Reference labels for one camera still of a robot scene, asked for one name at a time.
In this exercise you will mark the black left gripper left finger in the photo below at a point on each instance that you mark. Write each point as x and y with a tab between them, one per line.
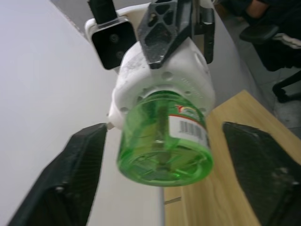
70	174

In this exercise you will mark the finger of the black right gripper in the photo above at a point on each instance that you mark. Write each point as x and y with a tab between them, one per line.
208	35
160	30

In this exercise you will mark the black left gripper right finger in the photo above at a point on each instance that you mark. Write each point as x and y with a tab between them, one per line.
263	169

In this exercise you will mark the white mosquito repellent heater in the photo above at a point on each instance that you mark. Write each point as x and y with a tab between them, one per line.
141	77

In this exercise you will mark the green liquid repellent bottle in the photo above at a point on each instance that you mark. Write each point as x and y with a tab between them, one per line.
150	141

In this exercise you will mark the person in dark clothes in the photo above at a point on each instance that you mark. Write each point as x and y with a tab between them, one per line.
277	44

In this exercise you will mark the black office chair base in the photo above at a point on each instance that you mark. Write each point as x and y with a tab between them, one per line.
285	87

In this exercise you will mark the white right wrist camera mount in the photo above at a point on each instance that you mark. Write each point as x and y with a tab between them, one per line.
113	44

